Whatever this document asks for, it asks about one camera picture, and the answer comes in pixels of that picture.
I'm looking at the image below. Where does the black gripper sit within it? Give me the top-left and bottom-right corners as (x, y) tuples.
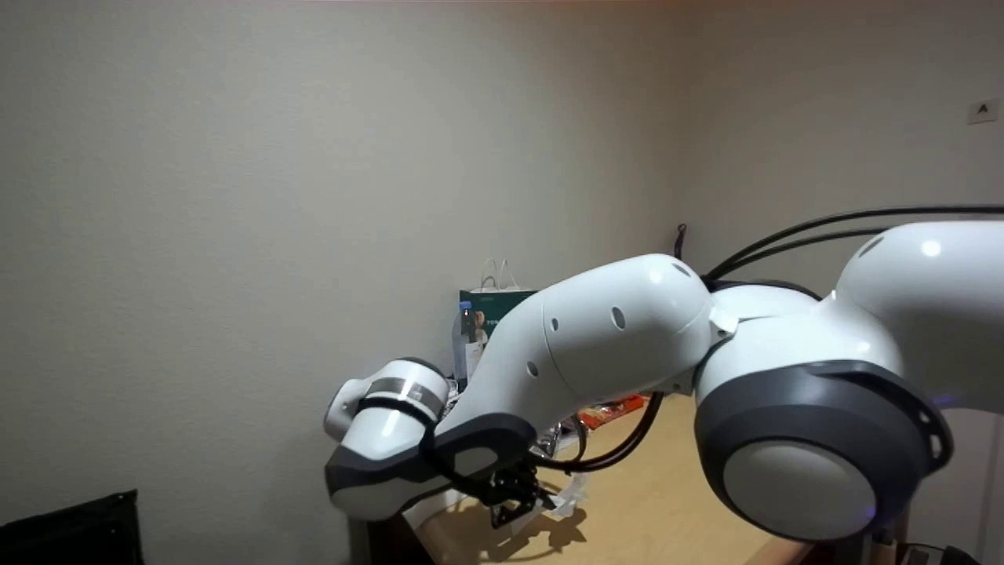
(479, 465), (548, 530)

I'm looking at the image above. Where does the red snack packet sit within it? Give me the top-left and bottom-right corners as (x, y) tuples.
(576, 403), (639, 432)

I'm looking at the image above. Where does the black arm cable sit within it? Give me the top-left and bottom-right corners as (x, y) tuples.
(701, 200), (1004, 292)

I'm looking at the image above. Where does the white cloth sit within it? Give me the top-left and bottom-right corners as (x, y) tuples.
(539, 471), (589, 523)

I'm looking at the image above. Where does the green printed paper bag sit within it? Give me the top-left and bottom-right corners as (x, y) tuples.
(456, 274), (544, 374)

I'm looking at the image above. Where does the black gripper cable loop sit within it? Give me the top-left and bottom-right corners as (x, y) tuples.
(527, 390), (668, 478)

